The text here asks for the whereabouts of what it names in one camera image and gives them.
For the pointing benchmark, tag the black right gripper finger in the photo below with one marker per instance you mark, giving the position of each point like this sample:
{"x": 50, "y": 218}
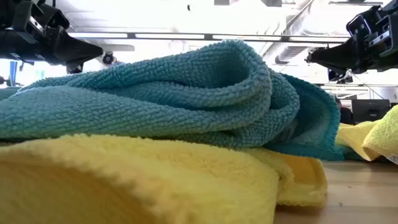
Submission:
{"x": 335, "y": 57}
{"x": 340, "y": 77}

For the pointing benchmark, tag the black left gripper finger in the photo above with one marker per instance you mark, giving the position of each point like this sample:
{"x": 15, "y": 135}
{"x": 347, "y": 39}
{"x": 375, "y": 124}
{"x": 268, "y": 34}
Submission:
{"x": 74, "y": 69}
{"x": 74, "y": 51}

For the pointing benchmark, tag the black monitor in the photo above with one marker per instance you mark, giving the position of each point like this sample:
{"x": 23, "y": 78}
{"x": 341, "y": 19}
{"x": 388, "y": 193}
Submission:
{"x": 370, "y": 110}

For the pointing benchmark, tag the person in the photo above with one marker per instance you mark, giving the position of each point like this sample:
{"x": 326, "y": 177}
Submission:
{"x": 345, "y": 116}

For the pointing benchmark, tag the small black round device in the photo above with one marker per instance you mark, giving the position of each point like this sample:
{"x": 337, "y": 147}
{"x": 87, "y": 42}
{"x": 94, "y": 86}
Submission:
{"x": 108, "y": 58}

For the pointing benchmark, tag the teal microfiber towel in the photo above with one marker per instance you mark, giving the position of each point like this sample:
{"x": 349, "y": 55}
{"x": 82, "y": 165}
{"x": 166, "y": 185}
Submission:
{"x": 353, "y": 154}

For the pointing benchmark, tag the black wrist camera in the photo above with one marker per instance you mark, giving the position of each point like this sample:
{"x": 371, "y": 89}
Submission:
{"x": 359, "y": 26}
{"x": 54, "y": 15}

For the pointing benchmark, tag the blue microfiber towel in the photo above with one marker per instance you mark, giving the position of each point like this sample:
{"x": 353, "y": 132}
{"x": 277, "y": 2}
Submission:
{"x": 7, "y": 93}
{"x": 155, "y": 102}

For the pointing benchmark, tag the yellow microfiber towel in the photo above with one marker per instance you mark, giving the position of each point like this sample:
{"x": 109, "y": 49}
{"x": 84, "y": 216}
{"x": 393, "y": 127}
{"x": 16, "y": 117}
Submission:
{"x": 382, "y": 133}
{"x": 124, "y": 180}

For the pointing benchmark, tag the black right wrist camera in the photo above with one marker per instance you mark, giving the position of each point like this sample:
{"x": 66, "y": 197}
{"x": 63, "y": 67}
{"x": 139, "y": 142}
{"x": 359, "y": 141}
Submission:
{"x": 359, "y": 26}

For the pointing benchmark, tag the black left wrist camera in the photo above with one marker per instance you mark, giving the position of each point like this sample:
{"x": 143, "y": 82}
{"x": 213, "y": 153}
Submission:
{"x": 54, "y": 15}

